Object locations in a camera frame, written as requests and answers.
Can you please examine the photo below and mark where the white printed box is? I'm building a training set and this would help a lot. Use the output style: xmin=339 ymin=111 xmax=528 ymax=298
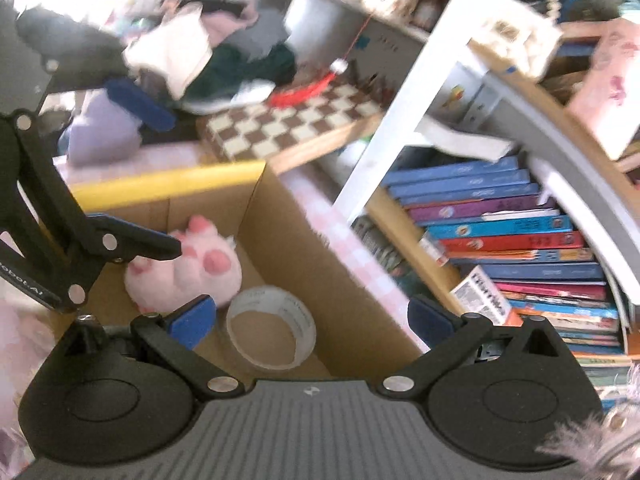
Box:
xmin=432 ymin=62 xmax=503 ymax=128

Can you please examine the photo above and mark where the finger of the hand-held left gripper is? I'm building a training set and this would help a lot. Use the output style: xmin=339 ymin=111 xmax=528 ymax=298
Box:
xmin=15 ymin=9 xmax=177 ymax=133
xmin=0 ymin=111 xmax=182 ymax=307

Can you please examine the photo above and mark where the clear tape roll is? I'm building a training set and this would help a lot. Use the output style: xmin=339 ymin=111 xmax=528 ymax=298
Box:
xmin=226 ymin=285 xmax=317 ymax=372

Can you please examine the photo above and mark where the pink garment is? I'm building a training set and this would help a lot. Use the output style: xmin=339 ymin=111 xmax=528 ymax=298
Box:
xmin=202 ymin=2 xmax=258 ymax=47

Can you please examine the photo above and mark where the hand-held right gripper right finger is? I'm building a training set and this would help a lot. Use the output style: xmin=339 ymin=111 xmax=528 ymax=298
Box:
xmin=382 ymin=295 xmax=576 ymax=402

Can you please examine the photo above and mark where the small red white carton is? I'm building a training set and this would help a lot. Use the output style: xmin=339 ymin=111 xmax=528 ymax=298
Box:
xmin=419 ymin=232 xmax=450 ymax=267

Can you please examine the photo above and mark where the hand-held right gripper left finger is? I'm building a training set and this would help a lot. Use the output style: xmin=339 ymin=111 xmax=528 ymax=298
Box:
xmin=52 ymin=294 xmax=241 ymax=402

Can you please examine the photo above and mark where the brown cardboard box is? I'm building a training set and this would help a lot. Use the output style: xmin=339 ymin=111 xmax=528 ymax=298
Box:
xmin=47 ymin=160 xmax=431 ymax=386

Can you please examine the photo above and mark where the grey garment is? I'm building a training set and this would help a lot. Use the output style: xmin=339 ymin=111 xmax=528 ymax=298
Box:
xmin=235 ymin=5 xmax=292 ymax=52

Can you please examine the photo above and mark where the white garment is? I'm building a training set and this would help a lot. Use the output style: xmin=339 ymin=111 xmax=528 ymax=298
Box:
xmin=190 ymin=79 xmax=276 ymax=113

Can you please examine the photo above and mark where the dark green garment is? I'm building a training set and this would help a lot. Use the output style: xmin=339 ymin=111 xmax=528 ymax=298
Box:
xmin=182 ymin=42 xmax=298 ymax=103

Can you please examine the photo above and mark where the orange white carton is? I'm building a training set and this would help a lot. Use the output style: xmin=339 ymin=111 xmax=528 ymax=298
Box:
xmin=450 ymin=265 xmax=523 ymax=329

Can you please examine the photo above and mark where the white wooden bookshelf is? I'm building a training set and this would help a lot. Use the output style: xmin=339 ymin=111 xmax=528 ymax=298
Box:
xmin=190 ymin=0 xmax=640 ymax=411

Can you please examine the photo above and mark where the lavender cloth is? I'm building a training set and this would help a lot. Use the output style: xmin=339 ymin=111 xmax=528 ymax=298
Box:
xmin=66 ymin=89 xmax=143 ymax=167

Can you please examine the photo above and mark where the brown white chessboard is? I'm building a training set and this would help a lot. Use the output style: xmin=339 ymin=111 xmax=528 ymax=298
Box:
xmin=197 ymin=82 xmax=386 ymax=163

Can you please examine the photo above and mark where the red tassel ornament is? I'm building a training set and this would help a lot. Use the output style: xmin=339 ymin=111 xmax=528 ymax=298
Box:
xmin=267 ymin=12 xmax=376 ymax=108

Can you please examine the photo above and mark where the row of colourful books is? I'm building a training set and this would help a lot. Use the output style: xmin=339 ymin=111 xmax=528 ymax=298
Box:
xmin=382 ymin=155 xmax=636 ymax=411

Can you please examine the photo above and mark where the fluffy lavender fabric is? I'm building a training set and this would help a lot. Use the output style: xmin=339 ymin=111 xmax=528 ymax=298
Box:
xmin=535 ymin=365 xmax=640 ymax=480

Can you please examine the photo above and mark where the stack of dark magazines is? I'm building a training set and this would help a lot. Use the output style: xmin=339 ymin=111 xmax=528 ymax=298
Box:
xmin=350 ymin=215 xmax=451 ymax=306

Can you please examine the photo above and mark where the thick open white book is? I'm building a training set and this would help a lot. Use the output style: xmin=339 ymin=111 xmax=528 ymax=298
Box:
xmin=415 ymin=115 xmax=516 ymax=162

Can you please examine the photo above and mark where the pink plush paw toy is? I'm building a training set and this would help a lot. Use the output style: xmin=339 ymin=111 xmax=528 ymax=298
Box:
xmin=124 ymin=215 xmax=243 ymax=313

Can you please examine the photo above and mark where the pink floral box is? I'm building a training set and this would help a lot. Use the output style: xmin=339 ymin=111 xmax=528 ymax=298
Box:
xmin=570 ymin=17 xmax=640 ymax=161

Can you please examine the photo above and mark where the cream garment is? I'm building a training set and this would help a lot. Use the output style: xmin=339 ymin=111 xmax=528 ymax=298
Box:
xmin=125 ymin=7 xmax=216 ymax=101

